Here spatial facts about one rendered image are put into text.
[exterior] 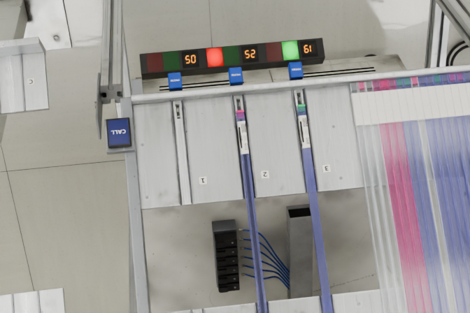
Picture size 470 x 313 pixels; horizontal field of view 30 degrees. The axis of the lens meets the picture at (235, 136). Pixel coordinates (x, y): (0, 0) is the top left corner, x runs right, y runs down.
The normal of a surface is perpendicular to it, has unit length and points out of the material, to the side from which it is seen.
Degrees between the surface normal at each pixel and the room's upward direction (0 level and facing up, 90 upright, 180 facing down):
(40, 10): 0
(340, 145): 48
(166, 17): 0
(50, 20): 0
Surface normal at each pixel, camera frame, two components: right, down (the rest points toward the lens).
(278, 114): 0.04, -0.25
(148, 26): 0.11, 0.54
